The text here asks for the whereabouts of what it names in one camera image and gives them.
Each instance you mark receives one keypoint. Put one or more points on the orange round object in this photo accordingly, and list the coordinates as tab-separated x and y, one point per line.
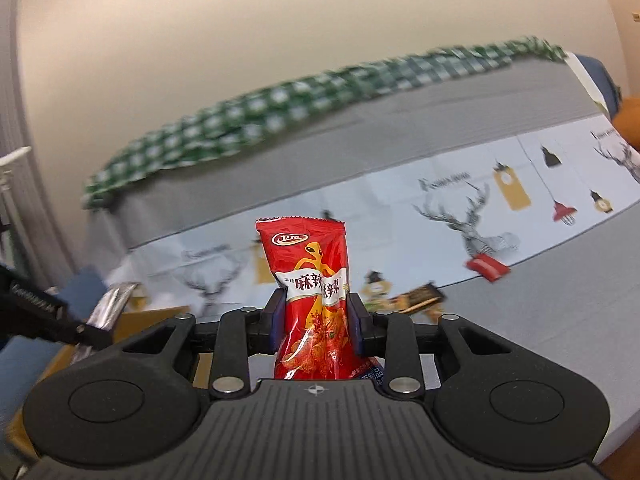
629	122

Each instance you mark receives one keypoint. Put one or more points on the blue pillow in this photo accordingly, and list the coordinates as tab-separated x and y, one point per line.
602	80

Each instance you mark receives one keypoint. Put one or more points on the silver snack packet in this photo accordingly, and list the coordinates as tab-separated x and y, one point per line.
110	305

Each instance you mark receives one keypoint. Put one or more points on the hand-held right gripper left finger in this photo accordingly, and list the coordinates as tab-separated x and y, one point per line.
276	321

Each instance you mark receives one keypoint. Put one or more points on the small red snack packet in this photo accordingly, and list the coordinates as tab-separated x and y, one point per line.
487	266

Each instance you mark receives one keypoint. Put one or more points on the green checkered blanket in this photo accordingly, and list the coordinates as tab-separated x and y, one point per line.
250	115

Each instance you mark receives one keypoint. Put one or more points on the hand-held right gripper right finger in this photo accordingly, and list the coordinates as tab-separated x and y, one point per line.
356	322

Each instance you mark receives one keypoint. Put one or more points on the blue cushion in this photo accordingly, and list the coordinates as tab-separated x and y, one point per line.
82	290

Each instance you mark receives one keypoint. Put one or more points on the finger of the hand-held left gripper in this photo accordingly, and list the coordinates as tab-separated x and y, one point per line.
35	305

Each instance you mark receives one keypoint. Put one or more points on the grey deer print bed sheet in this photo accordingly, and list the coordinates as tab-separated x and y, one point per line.
450	125

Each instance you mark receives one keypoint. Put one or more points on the cardboard box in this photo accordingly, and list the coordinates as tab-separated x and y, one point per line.
145	319

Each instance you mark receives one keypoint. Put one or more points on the dark brown snack packet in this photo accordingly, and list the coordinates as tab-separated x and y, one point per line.
420	298

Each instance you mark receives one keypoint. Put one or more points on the white rack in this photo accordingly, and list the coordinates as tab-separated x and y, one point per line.
12	157

